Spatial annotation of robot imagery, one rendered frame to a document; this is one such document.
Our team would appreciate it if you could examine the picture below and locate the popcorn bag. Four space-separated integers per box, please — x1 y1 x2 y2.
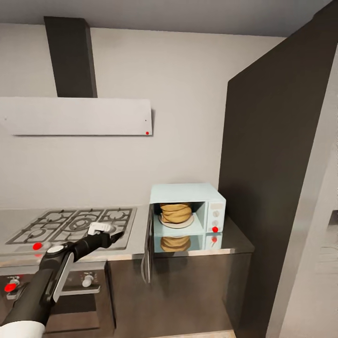
160 202 192 223

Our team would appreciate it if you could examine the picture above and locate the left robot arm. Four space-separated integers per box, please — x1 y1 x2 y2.
0 222 123 338

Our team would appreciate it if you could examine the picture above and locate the microwave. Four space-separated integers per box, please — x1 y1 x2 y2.
141 183 226 292

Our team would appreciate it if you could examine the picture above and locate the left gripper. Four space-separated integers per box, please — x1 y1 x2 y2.
80 231 123 254

